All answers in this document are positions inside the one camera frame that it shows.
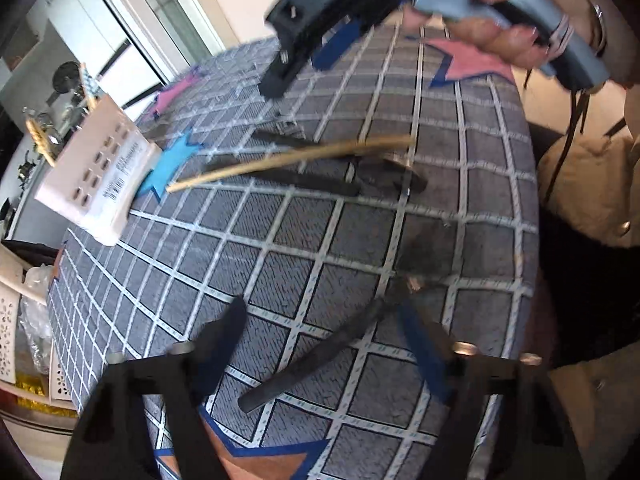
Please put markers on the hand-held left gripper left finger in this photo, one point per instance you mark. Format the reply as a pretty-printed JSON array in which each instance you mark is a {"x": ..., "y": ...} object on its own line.
[{"x": 220, "y": 340}]

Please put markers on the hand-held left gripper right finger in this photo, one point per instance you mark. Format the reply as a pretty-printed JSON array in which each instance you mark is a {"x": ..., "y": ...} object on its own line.
[{"x": 425, "y": 352}]

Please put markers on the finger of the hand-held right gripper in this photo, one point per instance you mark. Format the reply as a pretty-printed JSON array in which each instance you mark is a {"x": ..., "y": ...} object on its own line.
[
  {"x": 337, "y": 47},
  {"x": 280, "y": 75}
]

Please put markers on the plain wooden chopstick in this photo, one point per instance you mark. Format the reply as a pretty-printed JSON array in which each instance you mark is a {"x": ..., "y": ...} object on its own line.
[
  {"x": 42, "y": 142},
  {"x": 36, "y": 135},
  {"x": 300, "y": 154}
]

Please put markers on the cream plastic utensil holder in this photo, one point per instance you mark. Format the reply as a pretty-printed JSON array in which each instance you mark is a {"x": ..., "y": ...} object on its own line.
[{"x": 95, "y": 165}]

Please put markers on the person's right hand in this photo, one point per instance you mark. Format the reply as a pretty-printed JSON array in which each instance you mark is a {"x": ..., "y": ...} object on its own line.
[{"x": 500, "y": 40}]

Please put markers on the grey checked star tablecloth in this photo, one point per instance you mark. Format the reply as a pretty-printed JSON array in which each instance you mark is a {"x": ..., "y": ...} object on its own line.
[{"x": 250, "y": 240}]

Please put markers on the crumpled clear plastic bag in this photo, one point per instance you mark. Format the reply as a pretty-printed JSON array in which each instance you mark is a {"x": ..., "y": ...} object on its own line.
[{"x": 37, "y": 305}]

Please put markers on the white refrigerator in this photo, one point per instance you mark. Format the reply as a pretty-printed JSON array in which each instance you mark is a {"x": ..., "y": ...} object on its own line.
[{"x": 90, "y": 25}]

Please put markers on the cream plastic basket rack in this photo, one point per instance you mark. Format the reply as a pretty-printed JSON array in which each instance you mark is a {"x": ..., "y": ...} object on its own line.
[{"x": 10, "y": 320}]

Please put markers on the small black fan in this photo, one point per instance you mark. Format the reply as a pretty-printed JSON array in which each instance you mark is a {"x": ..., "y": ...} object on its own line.
[{"x": 65, "y": 77}]

